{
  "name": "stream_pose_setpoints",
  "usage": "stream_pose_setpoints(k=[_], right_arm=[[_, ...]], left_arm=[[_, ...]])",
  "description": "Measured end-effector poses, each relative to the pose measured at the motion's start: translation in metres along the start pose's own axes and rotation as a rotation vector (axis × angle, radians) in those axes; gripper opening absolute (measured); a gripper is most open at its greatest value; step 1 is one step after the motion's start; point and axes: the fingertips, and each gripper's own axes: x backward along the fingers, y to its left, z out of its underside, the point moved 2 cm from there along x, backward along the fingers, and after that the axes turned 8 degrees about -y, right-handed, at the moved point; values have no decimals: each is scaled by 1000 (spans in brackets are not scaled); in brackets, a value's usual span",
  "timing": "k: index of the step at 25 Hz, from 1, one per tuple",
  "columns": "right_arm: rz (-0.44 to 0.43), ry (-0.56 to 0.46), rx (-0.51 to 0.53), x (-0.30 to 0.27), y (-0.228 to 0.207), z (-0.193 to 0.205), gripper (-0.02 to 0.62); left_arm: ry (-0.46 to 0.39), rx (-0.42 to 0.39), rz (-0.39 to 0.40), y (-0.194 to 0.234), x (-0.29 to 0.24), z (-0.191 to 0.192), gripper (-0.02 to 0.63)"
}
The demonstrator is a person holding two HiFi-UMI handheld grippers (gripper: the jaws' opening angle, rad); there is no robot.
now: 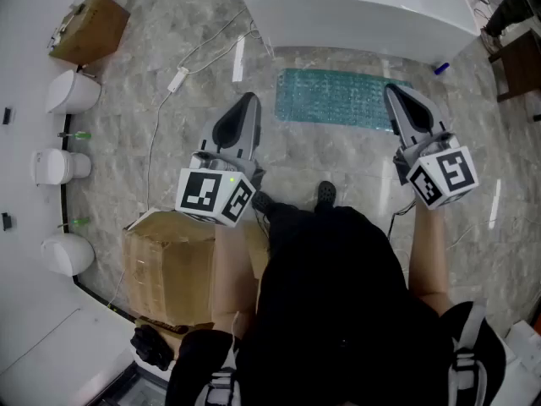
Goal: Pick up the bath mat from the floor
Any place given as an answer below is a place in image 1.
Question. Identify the person's black clothing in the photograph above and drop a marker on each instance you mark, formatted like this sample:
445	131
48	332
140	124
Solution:
334	303

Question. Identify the dark wooden stool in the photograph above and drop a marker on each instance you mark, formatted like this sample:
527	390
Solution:
520	64

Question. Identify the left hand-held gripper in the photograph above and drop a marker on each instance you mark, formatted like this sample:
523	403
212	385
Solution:
198	193

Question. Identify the large brown cardboard box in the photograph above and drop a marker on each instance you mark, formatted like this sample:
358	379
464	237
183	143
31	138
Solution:
169	269

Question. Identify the person's left black shoe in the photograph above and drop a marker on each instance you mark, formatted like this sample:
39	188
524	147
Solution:
263	202

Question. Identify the white bathtub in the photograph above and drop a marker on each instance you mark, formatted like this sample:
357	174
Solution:
359	11

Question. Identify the small brown cardboard box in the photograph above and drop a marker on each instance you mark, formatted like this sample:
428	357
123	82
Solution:
91	30

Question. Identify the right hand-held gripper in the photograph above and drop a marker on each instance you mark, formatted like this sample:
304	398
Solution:
448	171

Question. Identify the teal bath mat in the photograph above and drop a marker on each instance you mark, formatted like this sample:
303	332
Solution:
329	97

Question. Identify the white power adapter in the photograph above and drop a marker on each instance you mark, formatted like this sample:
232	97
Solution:
177	80

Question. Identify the black wall fixture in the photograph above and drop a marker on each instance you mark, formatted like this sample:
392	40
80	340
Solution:
6	221
7	116

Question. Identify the blue bottle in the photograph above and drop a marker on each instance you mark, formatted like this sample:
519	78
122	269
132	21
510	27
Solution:
442	68

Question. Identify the person's right black shoe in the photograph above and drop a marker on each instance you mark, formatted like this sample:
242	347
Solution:
326	193

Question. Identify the white toilet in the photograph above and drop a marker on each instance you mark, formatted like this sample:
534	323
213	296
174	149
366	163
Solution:
67	254
57	166
72	92

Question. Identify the person's right forearm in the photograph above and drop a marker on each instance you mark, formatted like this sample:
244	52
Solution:
427	252

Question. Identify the person's left forearm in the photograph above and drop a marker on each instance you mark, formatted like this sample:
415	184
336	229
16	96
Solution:
230	269

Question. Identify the black glove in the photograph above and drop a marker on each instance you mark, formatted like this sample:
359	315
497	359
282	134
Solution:
150	347

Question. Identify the white box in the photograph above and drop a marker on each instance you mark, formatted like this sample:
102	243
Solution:
526	353

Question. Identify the person's black shoe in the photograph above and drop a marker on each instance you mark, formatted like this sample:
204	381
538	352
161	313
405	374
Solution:
263	202
326	193

